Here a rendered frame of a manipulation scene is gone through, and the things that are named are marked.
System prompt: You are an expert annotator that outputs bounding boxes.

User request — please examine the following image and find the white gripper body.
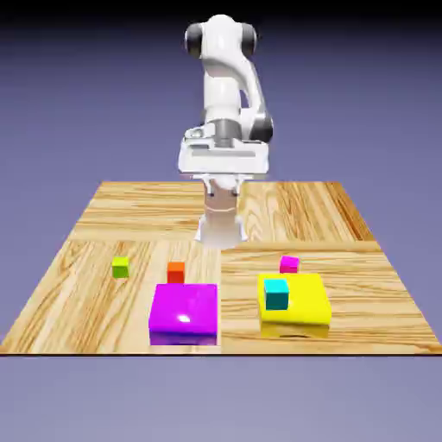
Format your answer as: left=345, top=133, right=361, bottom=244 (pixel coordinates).
left=177, top=138, right=271, bottom=181

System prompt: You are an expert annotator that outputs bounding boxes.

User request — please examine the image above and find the small orange cube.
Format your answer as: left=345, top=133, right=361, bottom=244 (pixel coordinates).
left=166, top=261, right=186, bottom=285

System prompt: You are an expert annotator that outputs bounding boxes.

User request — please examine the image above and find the small magenta cube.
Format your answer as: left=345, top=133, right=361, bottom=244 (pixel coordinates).
left=279, top=255, right=300, bottom=275

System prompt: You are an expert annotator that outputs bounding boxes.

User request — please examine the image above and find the small cyan cube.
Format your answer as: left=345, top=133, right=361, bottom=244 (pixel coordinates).
left=263, top=278, right=290, bottom=312

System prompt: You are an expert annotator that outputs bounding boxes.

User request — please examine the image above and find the small green cube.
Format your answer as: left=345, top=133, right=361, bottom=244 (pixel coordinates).
left=110, top=256, right=130, bottom=280

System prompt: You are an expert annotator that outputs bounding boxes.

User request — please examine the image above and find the large magenta box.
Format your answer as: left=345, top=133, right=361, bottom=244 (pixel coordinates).
left=148, top=282, right=219, bottom=347

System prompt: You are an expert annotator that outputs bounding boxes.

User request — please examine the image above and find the large yellow box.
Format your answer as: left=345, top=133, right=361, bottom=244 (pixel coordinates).
left=256, top=272, right=333, bottom=338

